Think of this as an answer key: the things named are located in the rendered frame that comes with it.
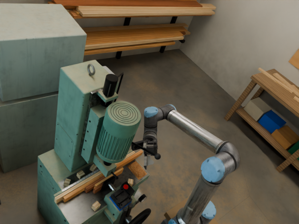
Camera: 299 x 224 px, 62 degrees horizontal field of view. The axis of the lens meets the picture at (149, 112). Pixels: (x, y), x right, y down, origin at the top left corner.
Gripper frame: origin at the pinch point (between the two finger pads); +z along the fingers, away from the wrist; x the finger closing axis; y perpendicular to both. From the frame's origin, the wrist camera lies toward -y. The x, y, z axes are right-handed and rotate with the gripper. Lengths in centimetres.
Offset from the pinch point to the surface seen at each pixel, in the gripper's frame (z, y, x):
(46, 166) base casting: -12, -66, 15
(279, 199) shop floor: -129, 153, 151
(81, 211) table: 15.9, -35.6, 24.7
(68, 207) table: 16, -43, 22
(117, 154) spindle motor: 10.4, -12.7, -10.0
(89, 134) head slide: 0.5, -29.2, -17.0
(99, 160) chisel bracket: -2.6, -26.9, 2.9
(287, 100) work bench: -187, 168, 42
